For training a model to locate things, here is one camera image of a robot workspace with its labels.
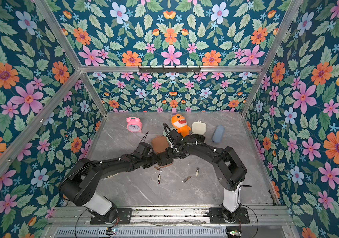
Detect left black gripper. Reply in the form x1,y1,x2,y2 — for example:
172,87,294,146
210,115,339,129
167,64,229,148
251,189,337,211
140,152,162,169

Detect brown clipper case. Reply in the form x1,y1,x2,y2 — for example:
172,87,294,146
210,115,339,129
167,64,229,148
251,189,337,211
151,136,173,168

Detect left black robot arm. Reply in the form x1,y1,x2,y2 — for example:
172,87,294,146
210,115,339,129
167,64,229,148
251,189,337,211
59,152,158,224

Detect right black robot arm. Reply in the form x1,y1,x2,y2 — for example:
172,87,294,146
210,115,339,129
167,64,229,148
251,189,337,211
165,129,247,223

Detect cream open clipper case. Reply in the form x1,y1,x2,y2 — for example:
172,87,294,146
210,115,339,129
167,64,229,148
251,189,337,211
191,121,207,142

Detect orange shark plush toy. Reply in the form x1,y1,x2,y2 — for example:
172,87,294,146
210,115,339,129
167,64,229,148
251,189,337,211
171,114,191,137

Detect pink alarm clock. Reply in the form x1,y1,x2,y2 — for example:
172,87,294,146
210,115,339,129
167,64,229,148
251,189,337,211
126,117,142,133

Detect blue closed case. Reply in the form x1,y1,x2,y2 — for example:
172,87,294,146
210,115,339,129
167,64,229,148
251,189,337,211
212,125,225,143

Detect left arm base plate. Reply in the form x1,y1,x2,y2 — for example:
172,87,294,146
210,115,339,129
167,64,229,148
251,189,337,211
90,208,132,225

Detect black wall hook rail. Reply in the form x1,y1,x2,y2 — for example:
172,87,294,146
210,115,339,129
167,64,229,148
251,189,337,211
138,66,201,73

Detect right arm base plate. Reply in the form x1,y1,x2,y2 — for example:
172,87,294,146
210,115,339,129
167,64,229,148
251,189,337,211
206,207,250,224

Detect white vented cable duct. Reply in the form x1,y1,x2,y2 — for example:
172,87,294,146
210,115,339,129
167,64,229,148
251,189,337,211
52,227,227,238

